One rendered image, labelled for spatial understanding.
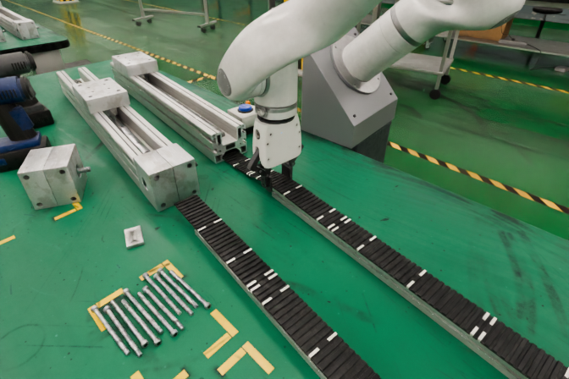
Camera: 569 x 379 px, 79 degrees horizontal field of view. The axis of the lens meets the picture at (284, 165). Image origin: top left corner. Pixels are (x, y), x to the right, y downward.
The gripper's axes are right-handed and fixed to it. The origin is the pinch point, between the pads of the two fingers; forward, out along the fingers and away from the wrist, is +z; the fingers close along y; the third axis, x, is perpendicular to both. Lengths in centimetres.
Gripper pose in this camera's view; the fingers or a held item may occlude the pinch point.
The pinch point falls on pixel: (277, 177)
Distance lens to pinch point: 77.4
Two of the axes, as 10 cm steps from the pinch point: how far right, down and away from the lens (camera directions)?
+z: 0.0, 8.4, 5.4
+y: 7.7, -3.5, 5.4
